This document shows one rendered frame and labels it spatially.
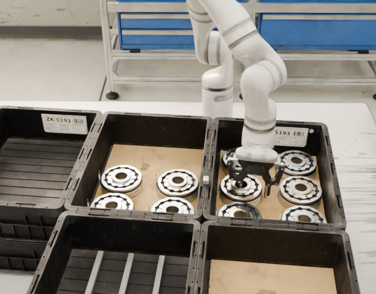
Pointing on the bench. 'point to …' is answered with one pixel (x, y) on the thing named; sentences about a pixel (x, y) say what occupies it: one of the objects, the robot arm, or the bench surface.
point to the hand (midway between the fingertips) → (253, 189)
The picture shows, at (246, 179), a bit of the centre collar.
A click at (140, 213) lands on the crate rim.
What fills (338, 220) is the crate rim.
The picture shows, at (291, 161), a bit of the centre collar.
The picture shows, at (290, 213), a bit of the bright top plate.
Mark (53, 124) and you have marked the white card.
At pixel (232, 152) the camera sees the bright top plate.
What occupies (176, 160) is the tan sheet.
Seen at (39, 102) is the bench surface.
